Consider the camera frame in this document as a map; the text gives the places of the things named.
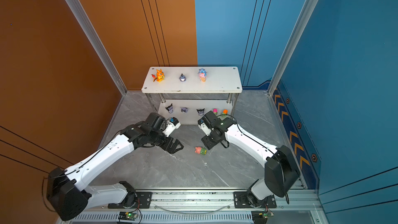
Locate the purple bat toy figure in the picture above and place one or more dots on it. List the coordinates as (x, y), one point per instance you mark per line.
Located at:
(184, 109)

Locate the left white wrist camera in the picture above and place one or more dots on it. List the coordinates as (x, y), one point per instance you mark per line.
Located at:
(171, 125)

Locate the right aluminium corner post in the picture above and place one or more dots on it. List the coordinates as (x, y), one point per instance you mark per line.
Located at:
(300, 25)

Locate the blue grey eeyore toy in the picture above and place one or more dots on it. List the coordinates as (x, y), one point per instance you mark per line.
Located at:
(182, 78)

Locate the left green circuit board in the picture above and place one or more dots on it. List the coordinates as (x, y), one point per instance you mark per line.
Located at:
(128, 217)

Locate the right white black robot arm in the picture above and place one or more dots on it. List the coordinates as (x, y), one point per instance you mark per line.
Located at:
(280, 168)

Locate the ice cream cone toy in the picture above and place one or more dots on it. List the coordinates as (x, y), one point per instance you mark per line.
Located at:
(202, 74)

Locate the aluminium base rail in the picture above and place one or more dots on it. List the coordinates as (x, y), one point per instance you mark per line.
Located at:
(210, 206)

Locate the right circuit board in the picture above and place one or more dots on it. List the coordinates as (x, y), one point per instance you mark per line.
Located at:
(261, 217)

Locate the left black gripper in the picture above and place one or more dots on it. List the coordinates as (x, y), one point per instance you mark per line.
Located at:
(168, 146)

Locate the pink pig green toy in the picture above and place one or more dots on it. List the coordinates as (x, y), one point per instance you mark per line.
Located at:
(201, 150)

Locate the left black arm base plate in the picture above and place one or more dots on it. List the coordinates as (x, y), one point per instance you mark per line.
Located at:
(137, 200)

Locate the left aluminium corner post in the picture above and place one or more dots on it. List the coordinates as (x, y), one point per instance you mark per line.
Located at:
(85, 23)

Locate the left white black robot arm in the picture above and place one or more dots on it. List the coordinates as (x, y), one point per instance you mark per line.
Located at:
(69, 191)

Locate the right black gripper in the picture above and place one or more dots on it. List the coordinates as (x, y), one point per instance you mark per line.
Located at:
(204, 140)

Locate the white two-tier metal shelf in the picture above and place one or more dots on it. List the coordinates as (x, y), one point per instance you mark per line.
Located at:
(221, 91)

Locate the orange fox toy figure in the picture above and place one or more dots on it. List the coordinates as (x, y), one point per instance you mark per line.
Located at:
(159, 76)

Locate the aluminium corner post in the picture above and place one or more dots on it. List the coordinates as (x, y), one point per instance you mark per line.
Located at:
(85, 23)
(300, 25)

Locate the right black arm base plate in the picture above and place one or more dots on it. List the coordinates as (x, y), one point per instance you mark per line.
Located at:
(241, 199)

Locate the grey purple kuromi toy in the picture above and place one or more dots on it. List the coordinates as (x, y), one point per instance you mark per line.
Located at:
(201, 112)

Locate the black white kuromi toy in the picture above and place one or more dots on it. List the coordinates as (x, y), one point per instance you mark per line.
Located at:
(170, 109)

